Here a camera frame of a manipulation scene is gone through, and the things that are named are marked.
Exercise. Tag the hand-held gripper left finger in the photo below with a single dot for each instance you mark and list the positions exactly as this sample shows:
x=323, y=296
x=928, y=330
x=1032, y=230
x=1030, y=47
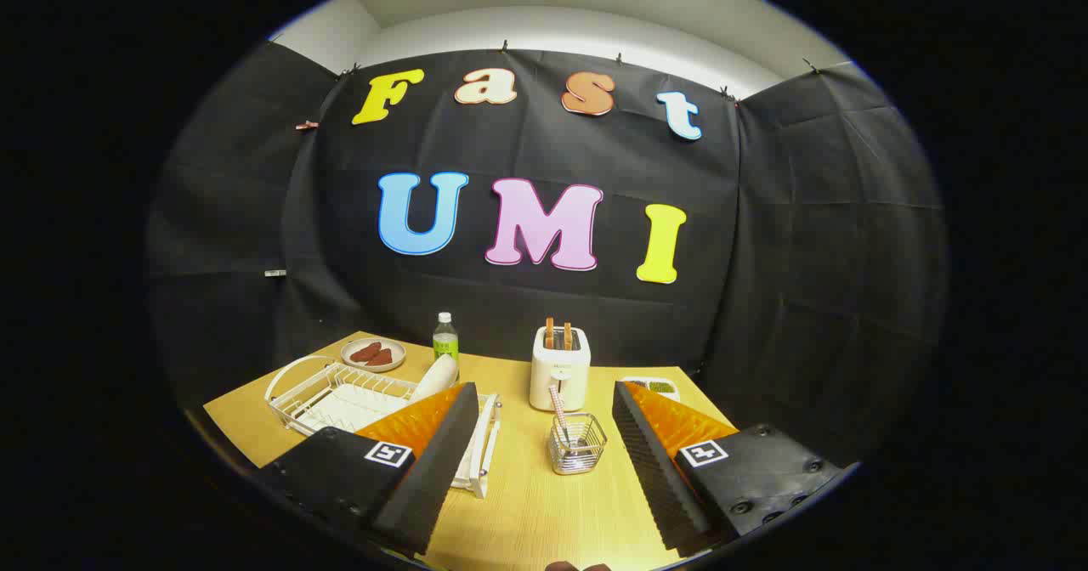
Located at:
x=433, y=477

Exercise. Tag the black backdrop cloth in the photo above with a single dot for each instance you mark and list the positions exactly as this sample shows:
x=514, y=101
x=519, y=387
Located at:
x=765, y=299

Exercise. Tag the green beans pile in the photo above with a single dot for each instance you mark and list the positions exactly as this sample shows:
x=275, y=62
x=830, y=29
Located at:
x=660, y=385

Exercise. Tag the red sausage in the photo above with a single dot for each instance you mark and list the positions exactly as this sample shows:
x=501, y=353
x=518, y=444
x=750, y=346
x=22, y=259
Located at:
x=365, y=351
x=381, y=357

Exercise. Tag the white toaster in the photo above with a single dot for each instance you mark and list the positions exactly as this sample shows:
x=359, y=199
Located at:
x=557, y=380

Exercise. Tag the white divided tray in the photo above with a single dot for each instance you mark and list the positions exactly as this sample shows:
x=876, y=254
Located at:
x=673, y=392

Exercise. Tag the small beige plate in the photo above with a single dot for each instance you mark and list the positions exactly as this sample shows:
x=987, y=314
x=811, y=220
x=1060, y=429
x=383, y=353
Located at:
x=395, y=360

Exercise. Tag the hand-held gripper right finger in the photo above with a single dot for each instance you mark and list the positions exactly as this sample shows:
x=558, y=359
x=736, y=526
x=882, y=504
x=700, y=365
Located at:
x=654, y=477

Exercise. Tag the white round plate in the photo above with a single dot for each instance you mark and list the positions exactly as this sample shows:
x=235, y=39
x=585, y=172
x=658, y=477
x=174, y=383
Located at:
x=438, y=375

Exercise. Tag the green label drink bottle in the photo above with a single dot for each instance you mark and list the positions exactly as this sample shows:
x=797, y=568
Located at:
x=445, y=342

